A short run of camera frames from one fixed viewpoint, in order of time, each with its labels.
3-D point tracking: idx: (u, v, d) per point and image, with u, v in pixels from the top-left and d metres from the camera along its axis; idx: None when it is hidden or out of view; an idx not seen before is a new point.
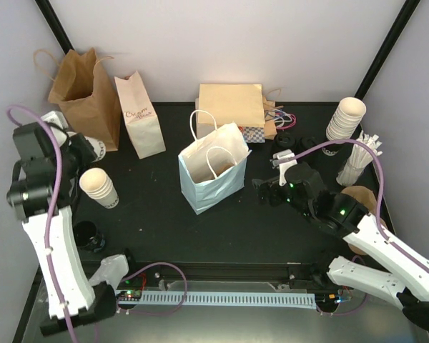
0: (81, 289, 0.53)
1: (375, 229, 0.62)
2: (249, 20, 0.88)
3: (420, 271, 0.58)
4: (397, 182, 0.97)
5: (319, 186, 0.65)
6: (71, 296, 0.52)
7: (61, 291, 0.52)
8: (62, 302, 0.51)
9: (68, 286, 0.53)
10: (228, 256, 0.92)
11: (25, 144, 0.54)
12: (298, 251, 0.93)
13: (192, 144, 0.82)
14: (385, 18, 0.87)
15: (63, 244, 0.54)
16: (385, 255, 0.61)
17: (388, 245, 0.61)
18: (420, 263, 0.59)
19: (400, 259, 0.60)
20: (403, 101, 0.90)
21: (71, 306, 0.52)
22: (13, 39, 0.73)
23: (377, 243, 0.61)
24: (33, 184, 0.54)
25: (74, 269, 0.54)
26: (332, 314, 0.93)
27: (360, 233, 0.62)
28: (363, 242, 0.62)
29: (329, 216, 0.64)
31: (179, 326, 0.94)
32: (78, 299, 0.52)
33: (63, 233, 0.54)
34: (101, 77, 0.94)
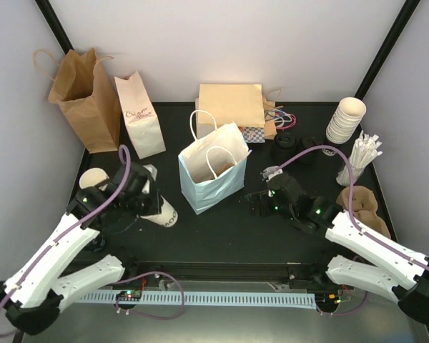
0: (31, 291, 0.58)
1: (349, 223, 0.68)
2: (249, 20, 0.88)
3: (395, 256, 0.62)
4: (396, 182, 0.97)
5: (297, 191, 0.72)
6: (26, 286, 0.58)
7: (27, 274, 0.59)
8: (18, 283, 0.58)
9: (33, 276, 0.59)
10: (229, 256, 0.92)
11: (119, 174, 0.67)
12: (298, 251, 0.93)
13: (193, 144, 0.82)
14: (385, 18, 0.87)
15: (63, 251, 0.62)
16: (360, 245, 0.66)
17: (362, 236, 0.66)
18: (395, 249, 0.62)
19: (375, 248, 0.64)
20: (403, 101, 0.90)
21: (18, 295, 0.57)
22: (14, 40, 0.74)
23: (352, 236, 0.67)
24: (99, 196, 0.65)
25: (48, 273, 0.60)
26: (332, 314, 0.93)
27: (334, 227, 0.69)
28: (340, 236, 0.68)
29: (309, 218, 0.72)
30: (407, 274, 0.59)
31: (179, 325, 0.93)
32: (24, 294, 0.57)
33: (70, 246, 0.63)
34: (101, 78, 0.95)
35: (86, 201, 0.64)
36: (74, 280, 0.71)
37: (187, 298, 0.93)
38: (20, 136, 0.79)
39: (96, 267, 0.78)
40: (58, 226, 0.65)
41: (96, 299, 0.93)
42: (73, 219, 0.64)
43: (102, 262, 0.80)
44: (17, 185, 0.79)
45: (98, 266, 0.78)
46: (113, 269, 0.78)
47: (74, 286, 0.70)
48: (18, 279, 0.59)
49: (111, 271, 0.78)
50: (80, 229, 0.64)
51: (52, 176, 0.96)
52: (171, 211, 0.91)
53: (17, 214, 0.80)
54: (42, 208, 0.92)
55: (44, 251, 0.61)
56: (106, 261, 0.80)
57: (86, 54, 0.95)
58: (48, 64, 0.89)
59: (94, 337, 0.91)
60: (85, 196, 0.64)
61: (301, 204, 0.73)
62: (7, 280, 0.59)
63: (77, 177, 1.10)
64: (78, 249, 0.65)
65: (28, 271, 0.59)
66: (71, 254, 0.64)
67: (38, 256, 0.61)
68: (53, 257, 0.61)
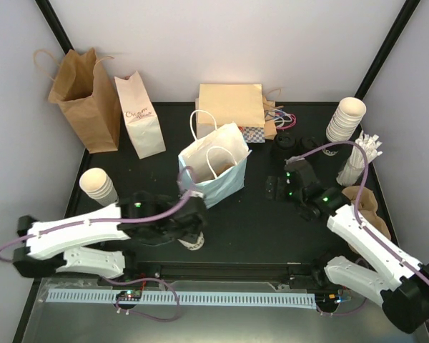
0: (43, 248, 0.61)
1: (352, 215, 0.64)
2: (249, 20, 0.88)
3: (387, 255, 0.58)
4: (396, 182, 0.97)
5: (311, 176, 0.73)
6: (42, 240, 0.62)
7: (51, 231, 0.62)
8: (40, 233, 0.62)
9: (53, 236, 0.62)
10: (229, 256, 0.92)
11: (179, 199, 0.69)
12: (298, 251, 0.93)
13: (193, 144, 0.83)
14: (385, 18, 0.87)
15: (89, 233, 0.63)
16: (356, 238, 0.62)
17: (362, 229, 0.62)
18: (389, 249, 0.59)
19: (370, 243, 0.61)
20: (403, 101, 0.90)
21: (32, 243, 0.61)
22: (14, 39, 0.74)
23: (351, 226, 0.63)
24: (150, 205, 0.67)
25: (66, 242, 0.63)
26: (332, 314, 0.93)
27: (336, 215, 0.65)
28: (339, 225, 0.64)
29: (315, 204, 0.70)
30: (395, 274, 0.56)
31: (179, 326, 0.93)
32: (34, 246, 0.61)
33: (99, 234, 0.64)
34: (102, 78, 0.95)
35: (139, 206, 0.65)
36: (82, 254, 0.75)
37: (187, 298, 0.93)
38: (20, 136, 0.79)
39: (104, 257, 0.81)
40: (100, 210, 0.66)
41: (95, 300, 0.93)
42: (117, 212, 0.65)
43: (113, 257, 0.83)
44: (17, 185, 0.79)
45: (106, 256, 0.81)
46: (114, 269, 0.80)
47: (79, 261, 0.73)
48: (43, 229, 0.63)
49: (112, 269, 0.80)
50: (115, 226, 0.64)
51: (52, 176, 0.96)
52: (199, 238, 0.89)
53: (17, 214, 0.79)
54: (42, 207, 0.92)
55: (77, 222, 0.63)
56: (114, 258, 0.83)
57: (86, 55, 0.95)
58: (48, 64, 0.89)
59: (94, 337, 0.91)
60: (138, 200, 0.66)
61: (312, 191, 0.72)
62: (36, 223, 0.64)
63: (77, 177, 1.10)
64: (101, 238, 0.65)
65: (53, 229, 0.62)
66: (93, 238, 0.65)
67: (71, 222, 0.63)
68: (79, 232, 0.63)
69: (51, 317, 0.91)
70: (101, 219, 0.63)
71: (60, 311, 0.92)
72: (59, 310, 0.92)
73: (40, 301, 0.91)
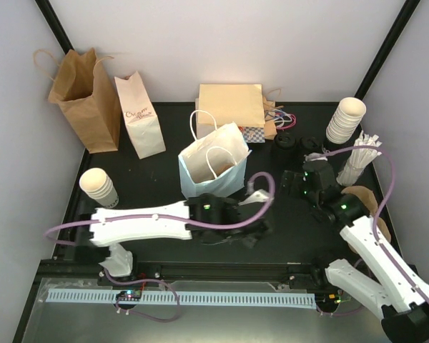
0: (106, 237, 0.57)
1: (370, 229, 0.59)
2: (249, 19, 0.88)
3: (400, 276, 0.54)
4: (397, 182, 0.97)
5: (330, 179, 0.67)
6: (107, 228, 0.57)
7: (116, 219, 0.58)
8: (105, 220, 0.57)
9: (116, 225, 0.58)
10: (229, 256, 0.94)
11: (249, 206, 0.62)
12: (298, 252, 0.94)
13: (192, 144, 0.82)
14: (385, 18, 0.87)
15: (153, 229, 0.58)
16: (369, 252, 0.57)
17: (377, 246, 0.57)
18: (403, 270, 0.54)
19: (383, 261, 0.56)
20: (404, 101, 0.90)
21: (97, 229, 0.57)
22: (14, 40, 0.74)
23: (366, 241, 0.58)
24: (220, 209, 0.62)
25: (128, 234, 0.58)
26: (332, 314, 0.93)
27: (352, 226, 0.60)
28: (353, 237, 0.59)
29: (331, 209, 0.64)
30: (405, 299, 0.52)
31: (179, 326, 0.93)
32: (101, 233, 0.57)
33: (166, 231, 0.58)
34: (101, 78, 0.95)
35: (207, 209, 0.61)
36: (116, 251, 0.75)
37: (187, 299, 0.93)
38: (20, 135, 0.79)
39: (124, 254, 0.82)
40: (169, 206, 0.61)
41: (95, 300, 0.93)
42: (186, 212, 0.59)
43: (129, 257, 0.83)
44: (17, 184, 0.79)
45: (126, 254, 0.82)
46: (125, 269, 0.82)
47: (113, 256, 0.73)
48: (107, 216, 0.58)
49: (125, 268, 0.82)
50: (184, 225, 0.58)
51: (52, 176, 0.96)
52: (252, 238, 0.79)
53: (17, 214, 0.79)
54: (43, 207, 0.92)
55: (144, 214, 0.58)
56: (128, 258, 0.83)
57: (86, 54, 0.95)
58: (48, 64, 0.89)
59: (94, 337, 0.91)
60: (208, 204, 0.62)
61: (330, 194, 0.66)
62: (101, 209, 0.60)
63: (77, 177, 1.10)
64: (167, 235, 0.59)
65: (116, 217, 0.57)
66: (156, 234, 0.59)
67: (136, 213, 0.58)
68: (144, 225, 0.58)
69: (51, 316, 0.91)
70: (170, 216, 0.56)
71: (60, 311, 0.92)
72: (58, 311, 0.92)
73: (40, 301, 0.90)
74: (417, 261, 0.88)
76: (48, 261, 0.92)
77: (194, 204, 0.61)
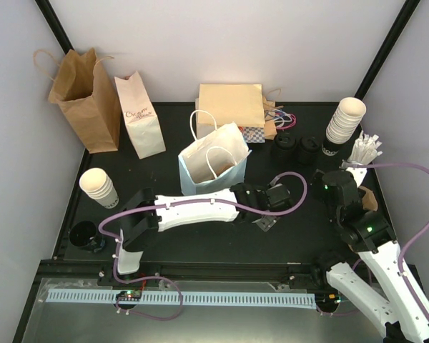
0: (172, 219, 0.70)
1: (394, 259, 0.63)
2: (249, 19, 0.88)
3: (418, 311, 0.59)
4: (397, 181, 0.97)
5: (354, 196, 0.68)
6: (172, 211, 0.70)
7: (178, 205, 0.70)
8: (169, 206, 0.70)
9: (179, 209, 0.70)
10: (229, 256, 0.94)
11: (278, 192, 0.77)
12: (298, 252, 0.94)
13: (193, 144, 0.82)
14: (385, 18, 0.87)
15: (209, 210, 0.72)
16: (391, 284, 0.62)
17: (400, 277, 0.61)
18: (423, 307, 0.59)
19: (405, 295, 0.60)
20: (404, 101, 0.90)
21: (162, 212, 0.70)
22: (14, 39, 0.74)
23: (389, 270, 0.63)
24: (257, 195, 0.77)
25: (189, 216, 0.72)
26: (332, 314, 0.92)
27: (377, 254, 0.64)
28: (377, 264, 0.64)
29: (354, 229, 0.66)
30: (421, 334, 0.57)
31: (179, 326, 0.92)
32: (168, 216, 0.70)
33: (218, 212, 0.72)
34: (101, 78, 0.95)
35: (248, 194, 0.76)
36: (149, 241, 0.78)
37: (187, 298, 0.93)
38: (20, 135, 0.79)
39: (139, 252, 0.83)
40: (219, 193, 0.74)
41: (95, 300, 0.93)
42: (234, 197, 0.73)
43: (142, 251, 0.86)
44: (18, 185, 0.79)
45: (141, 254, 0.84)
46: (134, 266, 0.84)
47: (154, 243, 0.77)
48: (171, 202, 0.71)
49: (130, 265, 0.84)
50: (234, 208, 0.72)
51: (52, 176, 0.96)
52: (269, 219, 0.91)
53: (17, 214, 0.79)
54: (43, 207, 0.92)
55: (202, 199, 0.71)
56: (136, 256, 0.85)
57: (86, 54, 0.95)
58: (48, 64, 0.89)
59: (94, 338, 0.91)
60: (249, 190, 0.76)
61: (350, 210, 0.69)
62: (162, 196, 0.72)
63: (77, 177, 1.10)
64: (217, 216, 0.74)
65: (181, 202, 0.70)
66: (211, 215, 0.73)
67: (194, 199, 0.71)
68: (202, 208, 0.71)
69: (51, 316, 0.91)
70: (225, 201, 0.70)
71: (59, 311, 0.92)
72: (58, 311, 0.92)
73: (40, 301, 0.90)
74: (417, 260, 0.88)
76: (48, 261, 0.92)
77: (237, 190, 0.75)
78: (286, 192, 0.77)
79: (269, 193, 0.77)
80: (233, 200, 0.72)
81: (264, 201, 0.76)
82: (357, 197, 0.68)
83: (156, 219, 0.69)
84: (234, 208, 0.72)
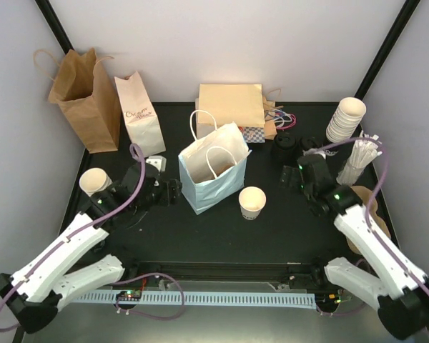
0: (40, 285, 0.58)
1: (362, 217, 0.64)
2: (249, 19, 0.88)
3: (392, 263, 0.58)
4: (396, 181, 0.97)
5: (324, 171, 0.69)
6: (33, 280, 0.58)
7: (35, 270, 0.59)
8: (26, 276, 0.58)
9: (43, 271, 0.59)
10: (228, 256, 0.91)
11: (130, 176, 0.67)
12: (300, 254, 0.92)
13: (193, 144, 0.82)
14: (385, 18, 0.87)
15: (74, 249, 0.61)
16: (364, 241, 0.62)
17: (371, 234, 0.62)
18: (397, 258, 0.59)
19: (377, 249, 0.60)
20: (404, 101, 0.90)
21: (23, 289, 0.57)
22: (13, 39, 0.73)
23: (360, 229, 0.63)
24: (111, 196, 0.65)
25: (56, 269, 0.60)
26: (332, 314, 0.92)
27: (345, 216, 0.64)
28: (348, 226, 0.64)
29: (324, 199, 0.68)
30: (398, 283, 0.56)
31: (179, 325, 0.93)
32: (33, 286, 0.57)
33: (81, 245, 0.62)
34: (101, 77, 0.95)
35: (101, 204, 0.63)
36: (73, 280, 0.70)
37: (192, 299, 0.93)
38: (20, 135, 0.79)
39: (96, 266, 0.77)
40: (73, 224, 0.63)
41: (95, 300, 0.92)
42: (88, 217, 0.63)
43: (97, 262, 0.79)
44: (17, 185, 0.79)
45: (98, 265, 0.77)
46: (113, 271, 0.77)
47: (73, 286, 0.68)
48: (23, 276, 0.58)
49: (111, 271, 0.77)
50: (93, 228, 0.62)
51: (52, 177, 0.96)
52: (254, 214, 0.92)
53: (17, 214, 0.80)
54: (43, 208, 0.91)
55: (55, 246, 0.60)
56: (106, 262, 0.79)
57: (86, 54, 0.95)
58: (48, 64, 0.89)
59: (94, 338, 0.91)
60: (101, 198, 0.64)
61: (322, 184, 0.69)
62: (16, 272, 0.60)
63: (78, 177, 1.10)
64: (88, 249, 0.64)
65: (38, 265, 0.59)
66: (78, 255, 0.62)
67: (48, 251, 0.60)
68: (58, 258, 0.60)
69: None
70: (78, 230, 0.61)
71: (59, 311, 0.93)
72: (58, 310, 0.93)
73: None
74: (417, 261, 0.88)
76: None
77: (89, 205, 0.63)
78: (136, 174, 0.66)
79: (122, 183, 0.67)
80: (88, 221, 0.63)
81: (125, 192, 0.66)
82: (327, 174, 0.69)
83: (21, 299, 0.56)
84: (96, 228, 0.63)
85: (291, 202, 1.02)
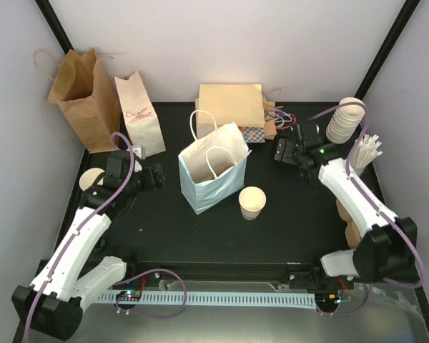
0: (66, 280, 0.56)
1: (342, 168, 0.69)
2: (249, 19, 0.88)
3: (366, 205, 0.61)
4: (396, 181, 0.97)
5: (312, 131, 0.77)
6: (56, 278, 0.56)
7: (55, 269, 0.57)
8: (48, 277, 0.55)
9: (63, 267, 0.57)
10: (228, 256, 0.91)
11: (113, 165, 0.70)
12: (299, 253, 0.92)
13: (193, 144, 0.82)
14: (385, 18, 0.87)
15: (86, 239, 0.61)
16: (342, 187, 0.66)
17: (349, 180, 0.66)
18: (370, 199, 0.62)
19: (352, 193, 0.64)
20: (404, 101, 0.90)
21: (48, 289, 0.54)
22: (13, 38, 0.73)
23: (339, 177, 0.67)
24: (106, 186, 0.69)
25: (76, 262, 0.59)
26: (332, 314, 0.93)
27: (327, 166, 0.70)
28: (328, 175, 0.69)
29: (311, 154, 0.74)
30: (368, 221, 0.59)
31: (179, 325, 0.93)
32: (58, 283, 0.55)
33: (91, 234, 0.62)
34: (101, 78, 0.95)
35: (96, 194, 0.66)
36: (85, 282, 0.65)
37: (193, 299, 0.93)
38: (19, 135, 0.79)
39: (100, 268, 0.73)
40: (75, 219, 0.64)
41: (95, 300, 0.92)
42: (89, 209, 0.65)
43: (98, 266, 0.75)
44: (17, 185, 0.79)
45: (101, 266, 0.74)
46: (118, 266, 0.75)
47: (88, 287, 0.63)
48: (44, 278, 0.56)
49: (115, 268, 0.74)
50: (98, 216, 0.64)
51: (51, 176, 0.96)
52: (254, 214, 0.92)
53: (17, 214, 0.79)
54: (42, 208, 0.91)
55: (67, 242, 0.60)
56: (108, 263, 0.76)
57: (86, 54, 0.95)
58: (48, 64, 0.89)
59: (94, 338, 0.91)
60: (96, 189, 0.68)
61: (309, 142, 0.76)
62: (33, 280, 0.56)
63: (78, 177, 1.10)
64: (96, 240, 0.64)
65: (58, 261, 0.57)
66: (90, 246, 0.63)
67: (62, 249, 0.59)
68: (74, 250, 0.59)
69: None
70: (84, 220, 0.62)
71: None
72: None
73: None
74: None
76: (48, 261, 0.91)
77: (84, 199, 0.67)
78: (121, 162, 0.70)
79: (108, 174, 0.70)
80: (90, 211, 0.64)
81: (114, 181, 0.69)
82: (315, 133, 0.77)
83: (51, 297, 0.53)
84: (101, 215, 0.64)
85: (291, 202, 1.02)
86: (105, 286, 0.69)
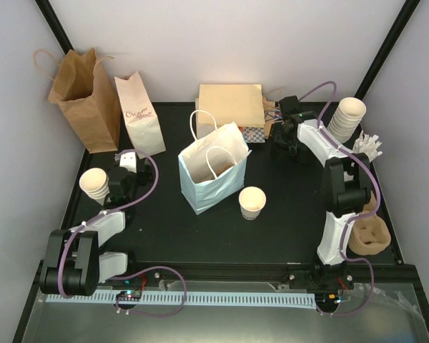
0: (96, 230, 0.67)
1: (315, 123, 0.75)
2: (250, 19, 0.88)
3: (329, 146, 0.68)
4: (396, 181, 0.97)
5: (292, 102, 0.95)
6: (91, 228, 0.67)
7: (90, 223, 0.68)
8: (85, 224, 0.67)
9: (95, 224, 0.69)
10: (228, 256, 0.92)
11: (114, 189, 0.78)
12: (299, 252, 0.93)
13: (193, 144, 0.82)
14: (385, 18, 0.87)
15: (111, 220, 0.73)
16: (313, 137, 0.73)
17: (318, 130, 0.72)
18: (332, 141, 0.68)
19: (320, 138, 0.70)
20: (404, 101, 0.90)
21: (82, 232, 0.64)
22: (13, 37, 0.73)
23: (311, 130, 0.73)
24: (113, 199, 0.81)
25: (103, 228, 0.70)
26: (332, 314, 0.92)
27: (302, 123, 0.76)
28: (303, 129, 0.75)
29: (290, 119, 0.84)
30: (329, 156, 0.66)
31: (178, 325, 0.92)
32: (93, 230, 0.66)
33: (114, 219, 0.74)
34: (101, 77, 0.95)
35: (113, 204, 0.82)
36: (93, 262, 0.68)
37: (194, 299, 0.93)
38: (20, 133, 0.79)
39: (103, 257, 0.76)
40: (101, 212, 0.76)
41: (95, 300, 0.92)
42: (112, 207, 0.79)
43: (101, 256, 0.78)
44: (17, 184, 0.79)
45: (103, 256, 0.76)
46: (119, 256, 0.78)
47: None
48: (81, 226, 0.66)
49: (117, 258, 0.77)
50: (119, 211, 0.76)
51: (51, 176, 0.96)
52: (254, 214, 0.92)
53: (16, 214, 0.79)
54: (43, 206, 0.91)
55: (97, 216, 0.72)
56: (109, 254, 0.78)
57: (86, 54, 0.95)
58: (48, 64, 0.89)
59: (93, 338, 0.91)
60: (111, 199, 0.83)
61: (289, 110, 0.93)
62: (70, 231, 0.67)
63: (78, 177, 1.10)
64: (111, 229, 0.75)
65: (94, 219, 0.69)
66: (108, 229, 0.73)
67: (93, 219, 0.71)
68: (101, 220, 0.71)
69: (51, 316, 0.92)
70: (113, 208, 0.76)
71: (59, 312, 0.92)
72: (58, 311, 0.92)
73: (40, 301, 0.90)
74: (417, 260, 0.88)
76: None
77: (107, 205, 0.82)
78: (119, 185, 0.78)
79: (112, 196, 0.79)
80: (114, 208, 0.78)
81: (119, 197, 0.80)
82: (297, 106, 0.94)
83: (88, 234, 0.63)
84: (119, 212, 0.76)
85: (291, 202, 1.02)
86: (109, 272, 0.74)
